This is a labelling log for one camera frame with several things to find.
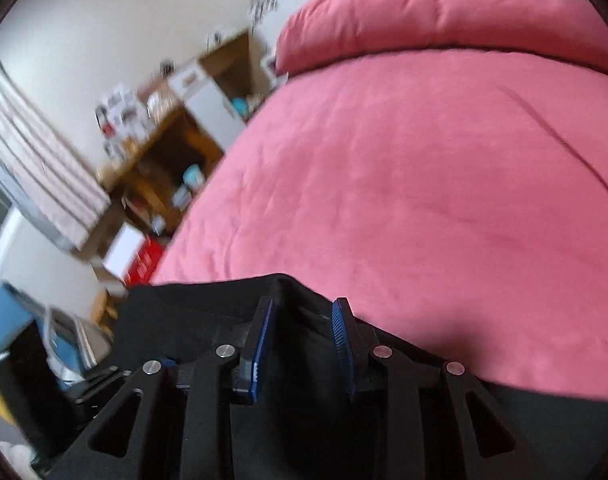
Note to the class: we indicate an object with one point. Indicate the black pants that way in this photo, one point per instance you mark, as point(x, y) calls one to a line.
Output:
point(176, 416)

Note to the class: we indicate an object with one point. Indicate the pink bed cover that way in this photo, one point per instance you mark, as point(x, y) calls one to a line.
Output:
point(457, 199)

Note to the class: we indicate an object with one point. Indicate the white cabinet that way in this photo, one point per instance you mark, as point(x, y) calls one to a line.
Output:
point(207, 104)

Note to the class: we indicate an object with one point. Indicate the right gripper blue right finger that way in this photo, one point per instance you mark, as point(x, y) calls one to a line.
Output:
point(353, 341)

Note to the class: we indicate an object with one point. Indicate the wooden desk shelf unit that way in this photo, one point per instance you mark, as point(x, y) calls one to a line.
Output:
point(150, 183)

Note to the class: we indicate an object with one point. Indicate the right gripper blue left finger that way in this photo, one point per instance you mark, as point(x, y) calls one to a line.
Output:
point(249, 375)

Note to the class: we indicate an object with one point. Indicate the pink folded duvet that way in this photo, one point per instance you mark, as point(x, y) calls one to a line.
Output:
point(323, 32)

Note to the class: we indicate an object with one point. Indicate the red box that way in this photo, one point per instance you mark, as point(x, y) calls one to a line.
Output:
point(144, 263)

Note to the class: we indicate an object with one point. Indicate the patterned curtain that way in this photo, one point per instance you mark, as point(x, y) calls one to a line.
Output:
point(49, 184)

